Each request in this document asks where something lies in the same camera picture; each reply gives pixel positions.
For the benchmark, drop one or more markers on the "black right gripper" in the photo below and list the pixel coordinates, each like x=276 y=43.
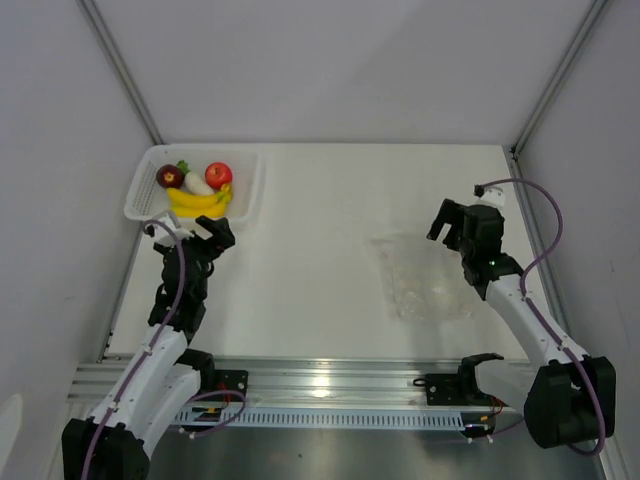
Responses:
x=445 y=216

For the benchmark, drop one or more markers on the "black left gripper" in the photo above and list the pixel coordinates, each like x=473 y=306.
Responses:
x=220 y=240

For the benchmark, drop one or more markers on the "yellow banana bunch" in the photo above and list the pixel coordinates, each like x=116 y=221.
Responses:
x=187 y=205

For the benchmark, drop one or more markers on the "white radish with green top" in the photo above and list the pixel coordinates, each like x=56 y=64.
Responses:
x=194 y=182

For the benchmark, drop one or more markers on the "red apple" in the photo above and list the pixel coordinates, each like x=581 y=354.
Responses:
x=218 y=174

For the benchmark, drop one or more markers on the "clear zip top bag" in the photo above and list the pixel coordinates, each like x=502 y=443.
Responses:
x=421 y=281

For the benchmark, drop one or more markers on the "dark red mangosteen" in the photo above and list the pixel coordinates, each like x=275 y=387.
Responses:
x=170 y=176

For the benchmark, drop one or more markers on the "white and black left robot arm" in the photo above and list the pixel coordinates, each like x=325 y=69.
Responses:
x=119 y=436

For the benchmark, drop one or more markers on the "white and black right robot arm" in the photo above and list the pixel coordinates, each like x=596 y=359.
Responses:
x=571 y=399

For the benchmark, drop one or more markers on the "white perforated plastic basket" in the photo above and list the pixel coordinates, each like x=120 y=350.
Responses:
x=146 y=198

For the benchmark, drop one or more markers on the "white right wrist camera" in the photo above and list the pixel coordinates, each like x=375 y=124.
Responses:
x=492 y=196

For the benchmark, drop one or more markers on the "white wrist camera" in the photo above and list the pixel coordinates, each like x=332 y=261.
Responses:
x=166 y=230
x=492 y=196

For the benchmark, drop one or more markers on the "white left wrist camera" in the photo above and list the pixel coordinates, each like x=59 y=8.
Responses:
x=166 y=230

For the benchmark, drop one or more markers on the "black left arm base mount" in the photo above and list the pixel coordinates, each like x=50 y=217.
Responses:
x=225 y=385

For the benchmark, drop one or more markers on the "aluminium mounting rail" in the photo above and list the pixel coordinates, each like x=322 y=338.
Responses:
x=334 y=383

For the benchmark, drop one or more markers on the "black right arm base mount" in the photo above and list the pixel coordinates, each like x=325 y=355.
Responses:
x=448 y=389

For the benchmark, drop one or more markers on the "white slotted cable duct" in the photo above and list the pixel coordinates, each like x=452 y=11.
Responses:
x=423 y=420

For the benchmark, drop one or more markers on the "right aluminium frame post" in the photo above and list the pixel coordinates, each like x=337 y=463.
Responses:
x=560 y=73

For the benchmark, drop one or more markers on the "aluminium frame post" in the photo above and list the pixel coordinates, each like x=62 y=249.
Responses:
x=118 y=65
x=560 y=73

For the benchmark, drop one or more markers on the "left aluminium frame post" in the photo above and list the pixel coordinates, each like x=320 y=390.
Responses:
x=118 y=65

